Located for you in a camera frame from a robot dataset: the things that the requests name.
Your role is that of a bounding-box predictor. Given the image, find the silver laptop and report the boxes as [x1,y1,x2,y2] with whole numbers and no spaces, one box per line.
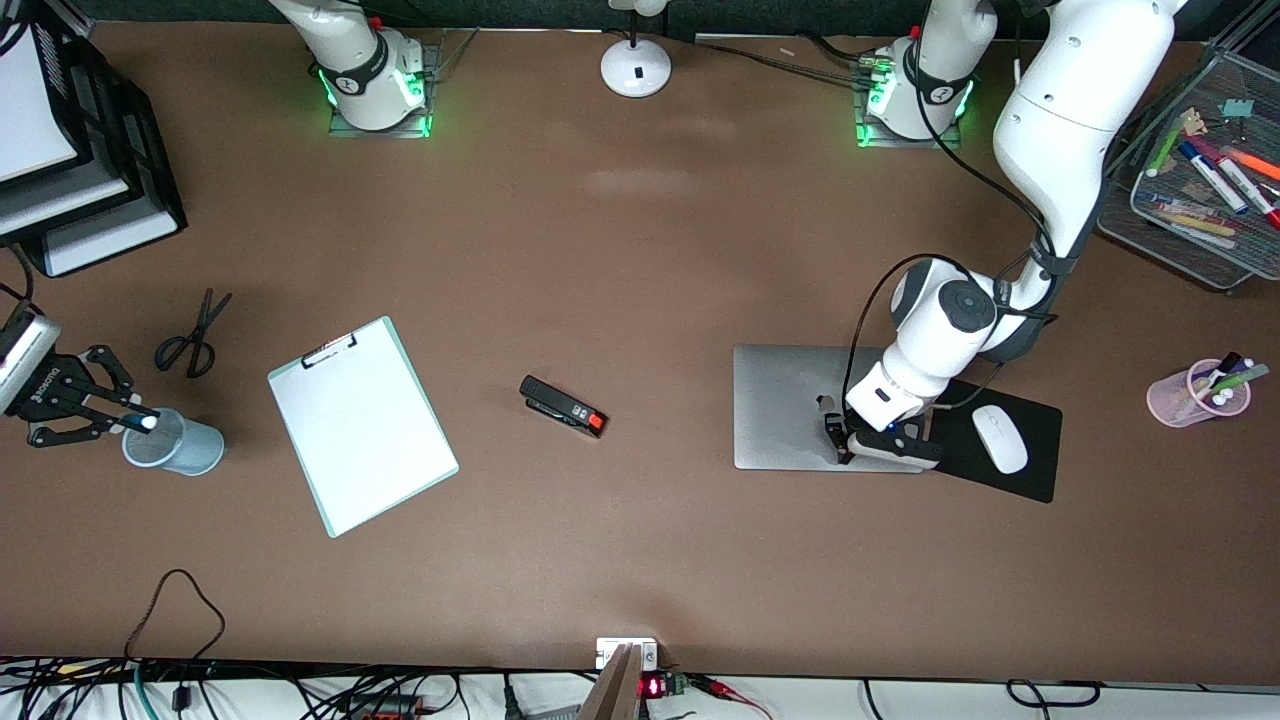
[733,345,925,474]

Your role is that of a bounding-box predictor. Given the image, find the yellow marker in tray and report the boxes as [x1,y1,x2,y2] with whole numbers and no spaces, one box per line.
[1150,209,1238,242]

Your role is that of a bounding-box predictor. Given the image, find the green marker in tray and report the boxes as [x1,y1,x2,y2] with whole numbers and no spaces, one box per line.
[1146,124,1187,180]

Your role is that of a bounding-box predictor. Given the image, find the blue white marker in tray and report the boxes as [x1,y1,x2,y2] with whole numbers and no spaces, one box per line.
[1177,140,1250,217]

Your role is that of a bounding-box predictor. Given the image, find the white marker with red cap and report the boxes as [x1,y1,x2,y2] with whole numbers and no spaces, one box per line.
[1215,156,1280,232]

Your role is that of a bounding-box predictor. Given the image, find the blue mesh pen cup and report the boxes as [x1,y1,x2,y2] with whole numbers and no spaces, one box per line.
[122,407,226,477]

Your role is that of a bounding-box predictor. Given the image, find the white computer mouse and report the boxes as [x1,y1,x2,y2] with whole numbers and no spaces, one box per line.
[972,405,1030,475]

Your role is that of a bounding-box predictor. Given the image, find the black mouse pad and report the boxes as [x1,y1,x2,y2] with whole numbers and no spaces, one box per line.
[924,377,1063,504]

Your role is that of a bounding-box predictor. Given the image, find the black stacked paper tray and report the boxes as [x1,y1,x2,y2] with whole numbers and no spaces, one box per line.
[0,0,189,279]

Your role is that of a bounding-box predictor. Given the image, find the white paper sheet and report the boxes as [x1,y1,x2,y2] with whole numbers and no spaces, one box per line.
[0,30,83,187]

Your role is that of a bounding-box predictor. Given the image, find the green clipboard with white paper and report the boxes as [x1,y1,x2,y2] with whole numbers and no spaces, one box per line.
[267,316,461,539]

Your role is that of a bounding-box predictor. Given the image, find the black stapler with red end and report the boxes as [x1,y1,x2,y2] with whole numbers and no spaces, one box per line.
[519,375,609,440]

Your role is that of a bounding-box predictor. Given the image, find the pink mesh pen cup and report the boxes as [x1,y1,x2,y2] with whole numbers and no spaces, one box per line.
[1147,358,1253,429]

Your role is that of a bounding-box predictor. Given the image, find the white socket box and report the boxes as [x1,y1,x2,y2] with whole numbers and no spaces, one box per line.
[596,637,660,671]

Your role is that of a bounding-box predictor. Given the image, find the grey metal mesh tray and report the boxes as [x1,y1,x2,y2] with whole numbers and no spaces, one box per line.
[1097,45,1280,293]

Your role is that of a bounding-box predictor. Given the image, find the white round lamp base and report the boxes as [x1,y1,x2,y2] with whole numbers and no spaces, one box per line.
[600,0,673,99]

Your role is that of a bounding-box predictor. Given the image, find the orange highlighter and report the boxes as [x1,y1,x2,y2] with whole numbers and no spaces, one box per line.
[1222,145,1280,182]

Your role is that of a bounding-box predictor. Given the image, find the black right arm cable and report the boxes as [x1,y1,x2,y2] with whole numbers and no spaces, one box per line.
[0,245,37,306]

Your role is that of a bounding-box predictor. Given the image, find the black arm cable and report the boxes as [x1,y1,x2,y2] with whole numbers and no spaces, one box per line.
[0,245,37,306]
[843,30,1063,421]

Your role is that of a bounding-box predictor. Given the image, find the black handled scissors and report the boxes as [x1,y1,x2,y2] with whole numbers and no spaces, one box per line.
[154,288,234,380]

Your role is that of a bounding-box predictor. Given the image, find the black looped cable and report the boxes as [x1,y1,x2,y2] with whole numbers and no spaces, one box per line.
[124,568,227,663]

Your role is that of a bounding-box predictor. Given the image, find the red wire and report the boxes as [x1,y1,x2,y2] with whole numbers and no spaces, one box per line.
[688,674,773,720]

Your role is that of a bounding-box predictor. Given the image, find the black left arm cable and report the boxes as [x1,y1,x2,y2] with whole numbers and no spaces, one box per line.
[843,30,1063,421]

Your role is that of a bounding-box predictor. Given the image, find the black cable on white ledge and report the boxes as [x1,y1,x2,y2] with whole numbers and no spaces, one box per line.
[1004,678,1103,707]

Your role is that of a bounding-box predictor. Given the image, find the grey camera post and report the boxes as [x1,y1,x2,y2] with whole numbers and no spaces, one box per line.
[577,644,644,720]

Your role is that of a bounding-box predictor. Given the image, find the black cables to base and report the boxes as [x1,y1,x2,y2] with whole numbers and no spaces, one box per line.
[690,33,883,89]

